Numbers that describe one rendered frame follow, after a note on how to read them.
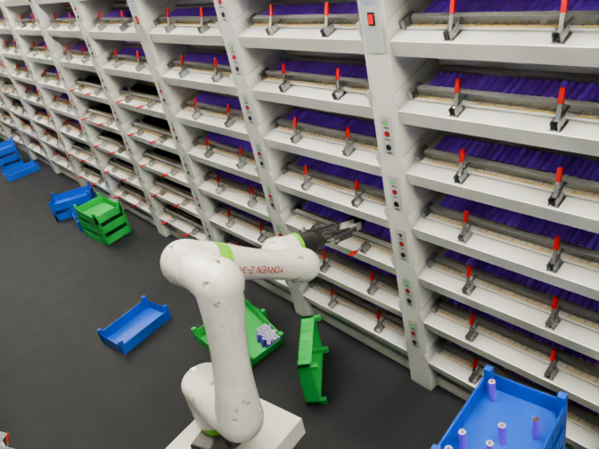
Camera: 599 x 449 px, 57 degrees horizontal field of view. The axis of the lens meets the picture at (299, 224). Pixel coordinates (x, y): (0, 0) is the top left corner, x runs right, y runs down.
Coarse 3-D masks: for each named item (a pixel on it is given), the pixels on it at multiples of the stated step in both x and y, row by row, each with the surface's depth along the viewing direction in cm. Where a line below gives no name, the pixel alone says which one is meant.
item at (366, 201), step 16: (288, 160) 226; (304, 160) 222; (320, 160) 217; (272, 176) 223; (288, 176) 223; (304, 176) 210; (320, 176) 210; (336, 176) 207; (352, 176) 202; (368, 176) 198; (288, 192) 222; (304, 192) 211; (320, 192) 206; (336, 192) 202; (352, 192) 199; (368, 192) 193; (336, 208) 202; (352, 208) 193; (368, 208) 189; (384, 208) 178; (384, 224) 185
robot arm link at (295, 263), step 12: (240, 252) 153; (252, 252) 157; (264, 252) 161; (276, 252) 164; (288, 252) 167; (300, 252) 170; (312, 252) 173; (240, 264) 151; (252, 264) 155; (264, 264) 158; (276, 264) 162; (288, 264) 165; (300, 264) 168; (312, 264) 170; (252, 276) 157; (264, 276) 160; (276, 276) 164; (288, 276) 166; (300, 276) 169; (312, 276) 172
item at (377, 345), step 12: (276, 288) 280; (324, 312) 255; (336, 324) 250; (348, 324) 244; (360, 336) 239; (384, 348) 229; (396, 360) 226; (444, 384) 209; (456, 384) 204; (468, 396) 201
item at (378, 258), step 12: (300, 204) 237; (288, 216) 234; (288, 228) 235; (300, 228) 227; (348, 240) 210; (348, 252) 209; (360, 252) 203; (372, 252) 200; (372, 264) 202; (384, 264) 194
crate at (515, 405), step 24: (480, 384) 142; (504, 384) 142; (480, 408) 141; (504, 408) 140; (528, 408) 138; (552, 408) 136; (456, 432) 136; (480, 432) 135; (528, 432) 133; (552, 432) 126
